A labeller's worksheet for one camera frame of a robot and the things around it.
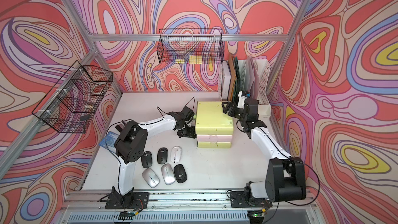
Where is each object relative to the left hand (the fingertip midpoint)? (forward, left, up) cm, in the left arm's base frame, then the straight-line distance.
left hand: (195, 136), depth 95 cm
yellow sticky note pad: (+33, 0, +33) cm, 47 cm away
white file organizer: (+24, -34, +29) cm, 51 cm away
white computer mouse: (-12, +10, +1) cm, 16 cm away
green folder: (+20, -25, +28) cm, 42 cm away
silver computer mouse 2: (-22, +13, 0) cm, 26 cm away
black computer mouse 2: (-22, +7, 0) cm, 23 cm away
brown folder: (+19, -21, +31) cm, 42 cm away
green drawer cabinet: (-7, -10, +21) cm, 24 cm away
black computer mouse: (-12, +18, 0) cm, 22 cm away
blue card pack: (-4, +52, 0) cm, 52 cm away
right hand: (+7, -19, +16) cm, 26 cm away
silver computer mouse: (-24, +22, 0) cm, 33 cm away
